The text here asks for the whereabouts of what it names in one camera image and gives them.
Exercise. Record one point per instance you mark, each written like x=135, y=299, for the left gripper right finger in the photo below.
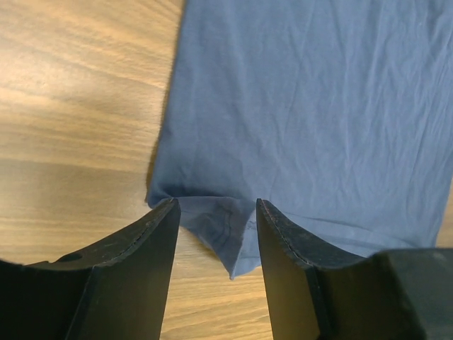
x=315, y=290

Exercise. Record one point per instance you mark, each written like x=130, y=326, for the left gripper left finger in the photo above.
x=115, y=288

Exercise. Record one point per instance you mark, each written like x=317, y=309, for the blue tank top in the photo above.
x=337, y=112

